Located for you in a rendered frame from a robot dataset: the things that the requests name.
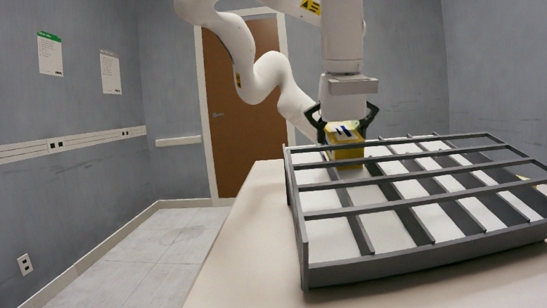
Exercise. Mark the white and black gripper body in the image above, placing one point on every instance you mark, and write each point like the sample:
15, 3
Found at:
339, 108

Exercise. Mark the dark grey front bar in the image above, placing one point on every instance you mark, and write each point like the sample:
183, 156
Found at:
425, 256

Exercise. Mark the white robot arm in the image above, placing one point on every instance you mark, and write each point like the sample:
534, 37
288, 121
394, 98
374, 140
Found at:
342, 32

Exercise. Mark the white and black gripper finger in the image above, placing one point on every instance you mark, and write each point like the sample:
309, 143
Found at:
319, 125
364, 123

